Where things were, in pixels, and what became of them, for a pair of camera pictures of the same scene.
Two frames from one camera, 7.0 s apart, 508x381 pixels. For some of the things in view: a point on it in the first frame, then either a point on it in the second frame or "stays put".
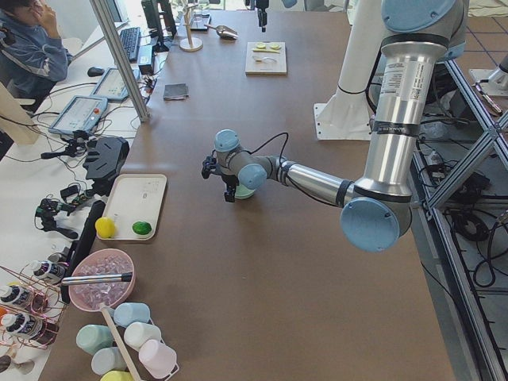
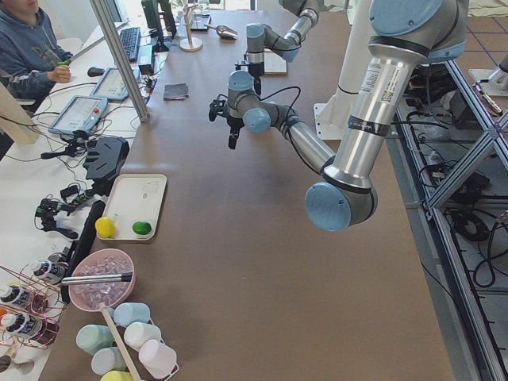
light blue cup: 127,313 stays put
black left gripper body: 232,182 → 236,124
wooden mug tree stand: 190,44 stays put
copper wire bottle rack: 31,307 stays put
